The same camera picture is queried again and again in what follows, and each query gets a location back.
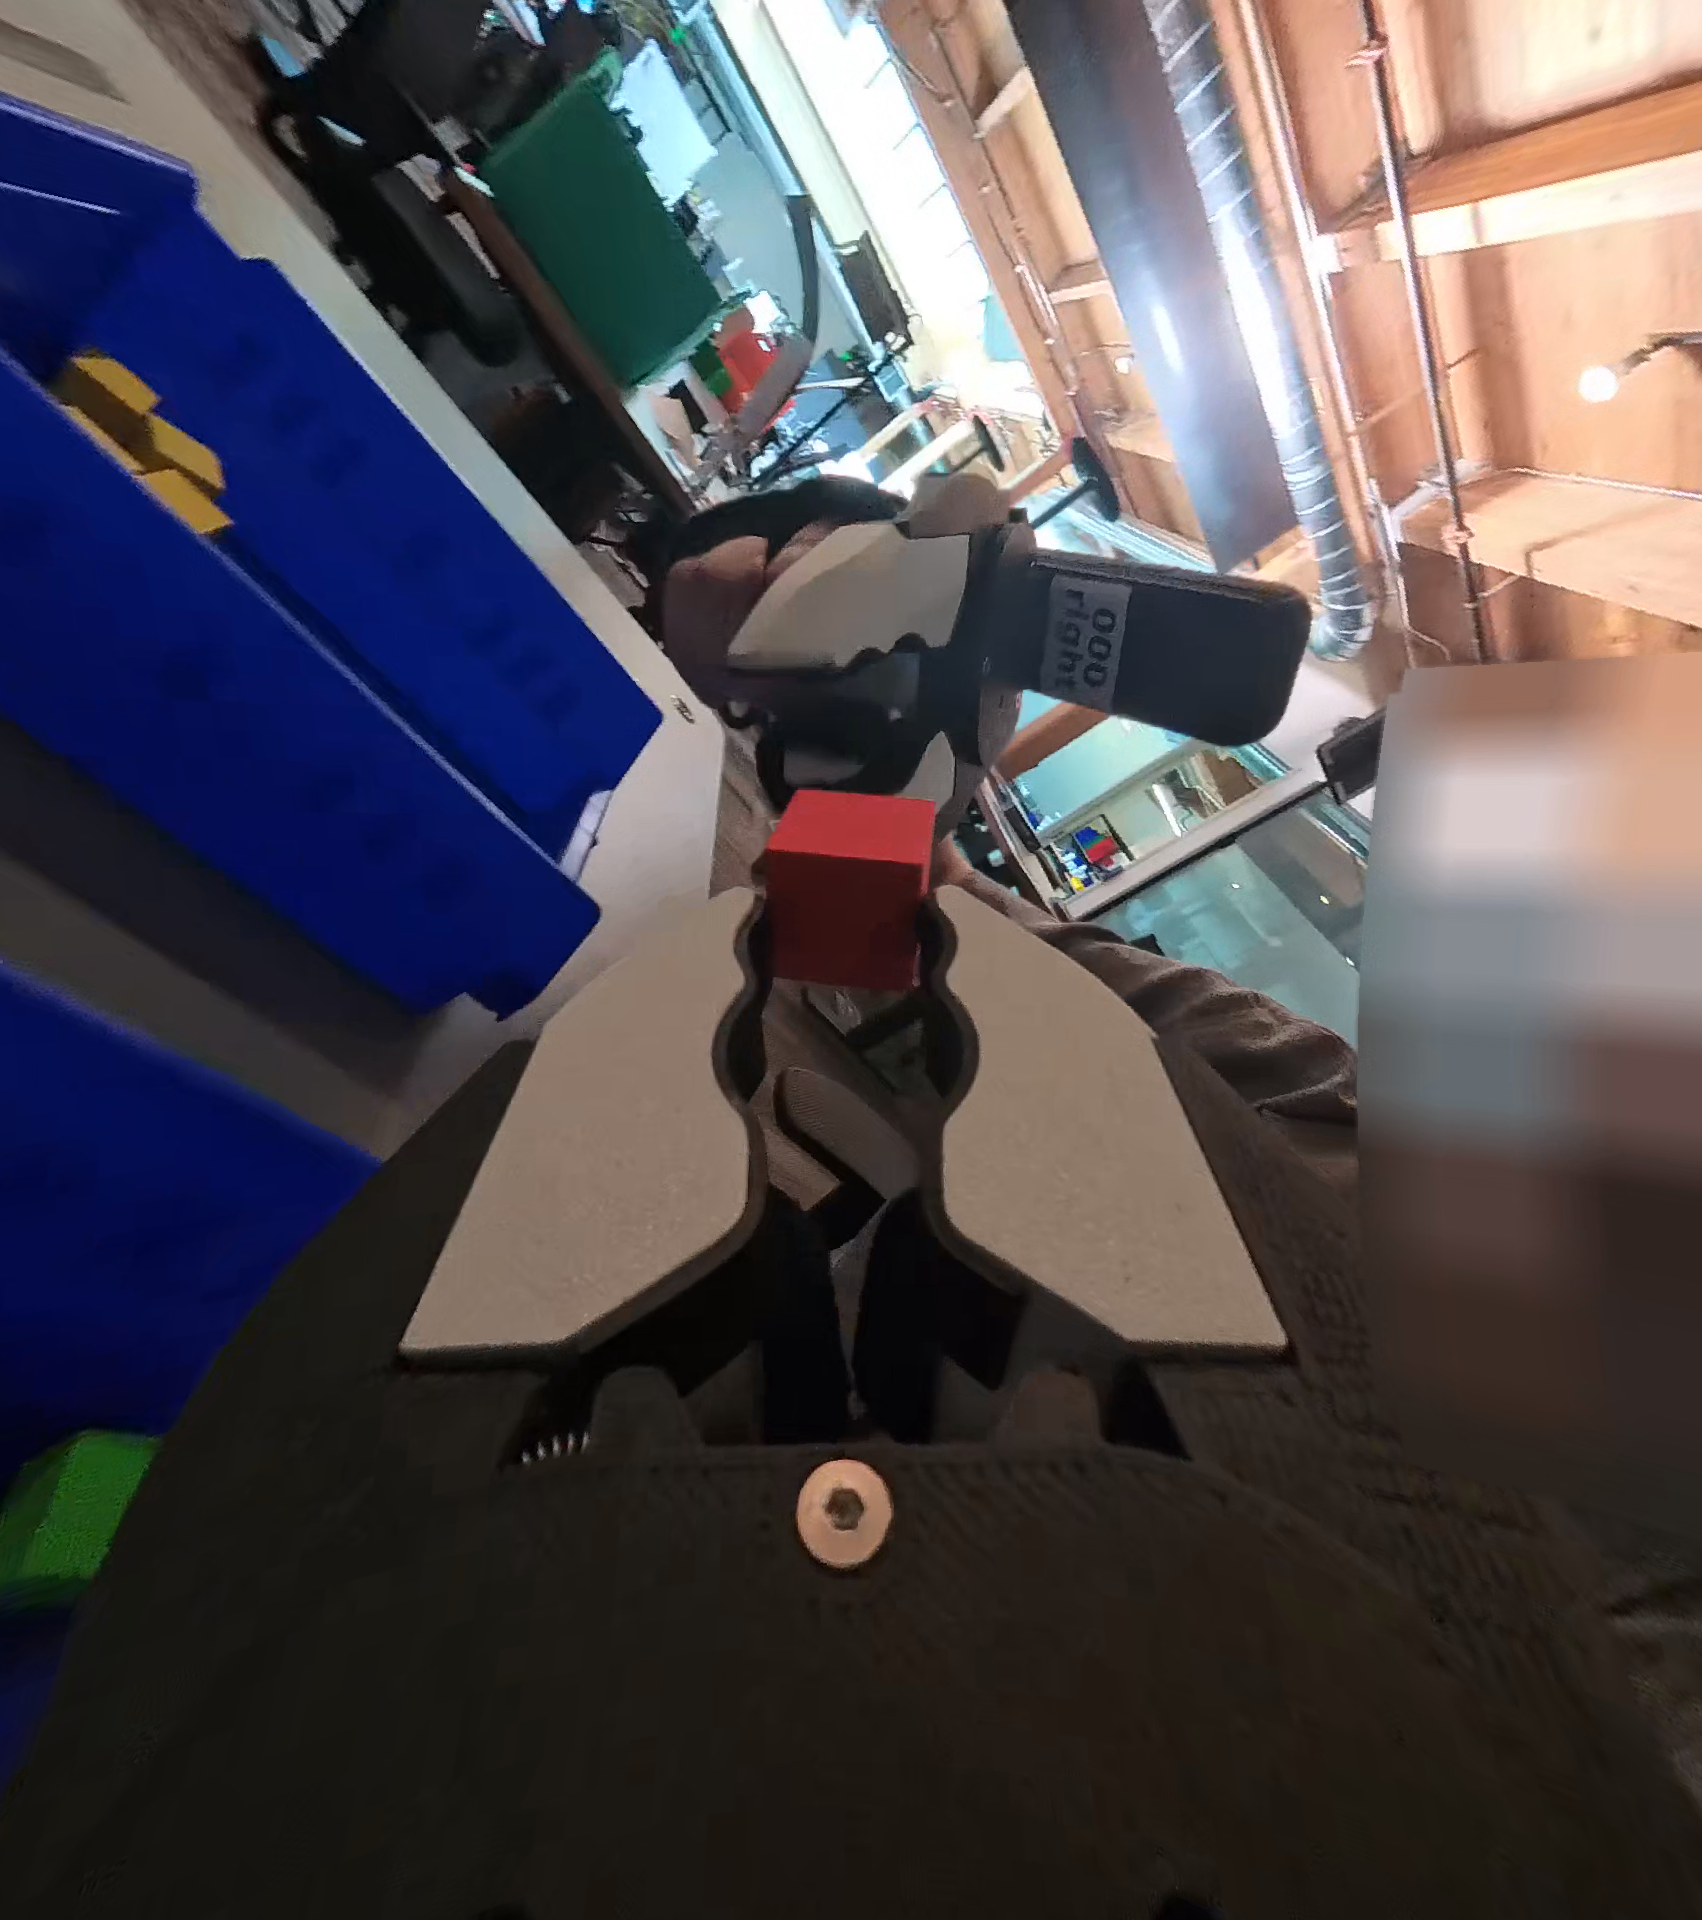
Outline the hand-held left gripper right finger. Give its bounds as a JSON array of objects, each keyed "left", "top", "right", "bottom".
[{"left": 925, "top": 889, "right": 1287, "bottom": 1359}]

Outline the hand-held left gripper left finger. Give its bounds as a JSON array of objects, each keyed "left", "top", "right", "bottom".
[{"left": 402, "top": 889, "right": 767, "bottom": 1363}]

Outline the red cube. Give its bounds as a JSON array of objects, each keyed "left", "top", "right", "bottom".
[{"left": 762, "top": 796, "right": 937, "bottom": 993}]

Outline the blue plastic bin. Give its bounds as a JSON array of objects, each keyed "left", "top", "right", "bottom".
[
  {"left": 0, "top": 53, "right": 663, "bottom": 1022},
  {"left": 0, "top": 900, "right": 387, "bottom": 1920}
]

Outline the black monitor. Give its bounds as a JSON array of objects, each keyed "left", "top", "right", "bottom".
[{"left": 1318, "top": 710, "right": 1388, "bottom": 808}]

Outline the black ceiling panel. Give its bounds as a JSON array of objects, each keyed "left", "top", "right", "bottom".
[{"left": 1011, "top": 0, "right": 1301, "bottom": 575}]

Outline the green partition panel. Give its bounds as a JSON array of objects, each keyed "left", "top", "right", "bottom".
[{"left": 479, "top": 69, "right": 726, "bottom": 389}]

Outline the ceiling spot lamp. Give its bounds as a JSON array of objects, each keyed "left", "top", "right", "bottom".
[{"left": 1570, "top": 327, "right": 1702, "bottom": 410}]

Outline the green cube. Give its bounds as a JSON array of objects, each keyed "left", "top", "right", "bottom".
[{"left": 0, "top": 1429, "right": 163, "bottom": 1616}]

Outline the silver ventilation duct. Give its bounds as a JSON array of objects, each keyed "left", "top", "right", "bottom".
[{"left": 1150, "top": 0, "right": 1381, "bottom": 664}]

